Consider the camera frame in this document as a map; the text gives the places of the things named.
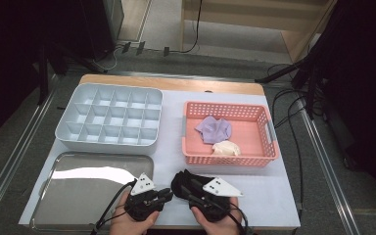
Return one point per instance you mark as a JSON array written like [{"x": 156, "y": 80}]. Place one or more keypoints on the cream underwear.
[{"x": 225, "y": 148}]

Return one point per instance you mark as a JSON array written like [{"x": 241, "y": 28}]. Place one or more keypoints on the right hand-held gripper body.
[{"x": 215, "y": 205}]

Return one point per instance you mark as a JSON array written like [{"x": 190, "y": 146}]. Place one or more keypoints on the person's left hand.
[{"x": 127, "y": 226}]

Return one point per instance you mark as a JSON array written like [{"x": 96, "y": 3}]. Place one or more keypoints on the black metal stand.
[{"x": 311, "y": 88}]

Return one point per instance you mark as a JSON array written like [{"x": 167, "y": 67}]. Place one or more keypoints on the light wooden shelf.
[{"x": 241, "y": 19}]

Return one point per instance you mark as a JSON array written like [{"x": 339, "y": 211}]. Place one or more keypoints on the lilac underwear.
[{"x": 212, "y": 129}]

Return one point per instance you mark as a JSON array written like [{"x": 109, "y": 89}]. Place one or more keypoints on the pink perforated plastic basket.
[{"x": 248, "y": 143}]

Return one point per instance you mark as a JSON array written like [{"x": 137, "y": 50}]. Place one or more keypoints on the dark curtain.
[
  {"x": 6, "y": 65},
  {"x": 365, "y": 98}
]

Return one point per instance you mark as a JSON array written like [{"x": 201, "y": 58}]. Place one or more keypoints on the shiny metal tray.
[{"x": 78, "y": 202}]

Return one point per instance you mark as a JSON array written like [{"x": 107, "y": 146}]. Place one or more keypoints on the dark cabinet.
[{"x": 101, "y": 26}]

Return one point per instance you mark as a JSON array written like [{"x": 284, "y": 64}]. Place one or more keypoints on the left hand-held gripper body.
[{"x": 143, "y": 202}]

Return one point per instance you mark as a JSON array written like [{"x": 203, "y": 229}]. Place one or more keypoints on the white divided storage box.
[{"x": 107, "y": 148}]

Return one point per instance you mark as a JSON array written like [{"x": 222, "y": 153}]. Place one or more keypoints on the person's right hand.
[{"x": 220, "y": 228}]

